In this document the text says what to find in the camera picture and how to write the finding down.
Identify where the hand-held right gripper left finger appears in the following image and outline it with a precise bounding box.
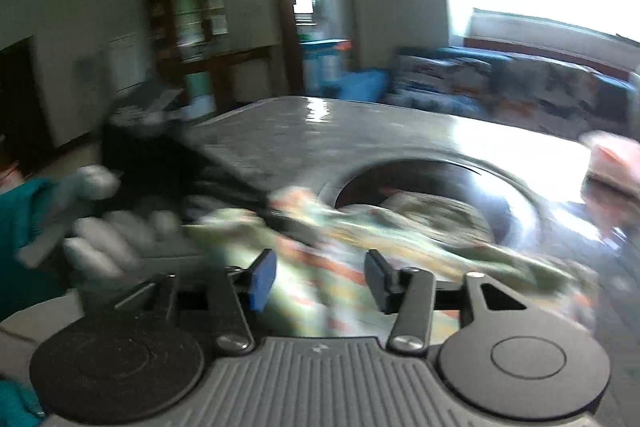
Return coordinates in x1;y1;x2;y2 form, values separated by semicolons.
114;249;279;356

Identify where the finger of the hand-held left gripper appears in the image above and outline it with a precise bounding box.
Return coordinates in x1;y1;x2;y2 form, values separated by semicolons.
234;188;326;253

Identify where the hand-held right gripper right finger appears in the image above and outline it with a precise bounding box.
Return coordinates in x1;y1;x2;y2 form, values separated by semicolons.
364;249;531;356

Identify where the green floral baby shirt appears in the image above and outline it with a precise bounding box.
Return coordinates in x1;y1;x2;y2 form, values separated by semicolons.
182;186;602;341

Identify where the person's left forearm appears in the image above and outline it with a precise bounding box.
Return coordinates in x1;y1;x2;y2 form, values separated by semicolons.
0;177;64;319

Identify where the person's left hand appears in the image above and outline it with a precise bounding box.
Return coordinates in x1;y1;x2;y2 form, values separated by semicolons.
16;163;191;293

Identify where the white appliance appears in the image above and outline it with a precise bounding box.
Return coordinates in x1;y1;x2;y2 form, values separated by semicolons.
106;31;152;94

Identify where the dark wooden cabinet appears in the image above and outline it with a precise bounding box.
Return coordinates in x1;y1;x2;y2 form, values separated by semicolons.
144;0;284;118

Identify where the dark door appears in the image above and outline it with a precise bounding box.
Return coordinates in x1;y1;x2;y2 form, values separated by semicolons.
0;36;54;168

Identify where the blue sofa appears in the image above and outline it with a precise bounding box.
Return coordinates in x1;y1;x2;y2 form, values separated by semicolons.
340;47;640;141

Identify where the teal cabinet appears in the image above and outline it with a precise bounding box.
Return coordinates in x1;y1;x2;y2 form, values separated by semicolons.
299;38;349;88

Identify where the small butterfly print cushion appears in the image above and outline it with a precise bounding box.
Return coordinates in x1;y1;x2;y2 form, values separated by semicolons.
386;88;489;116
394;53;494;96

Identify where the large butterfly print cushion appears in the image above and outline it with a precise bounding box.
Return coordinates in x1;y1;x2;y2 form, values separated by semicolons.
492;59;637;138

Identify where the person's teal jacket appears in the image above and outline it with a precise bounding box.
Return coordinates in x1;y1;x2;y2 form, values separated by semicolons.
0;377;47;427

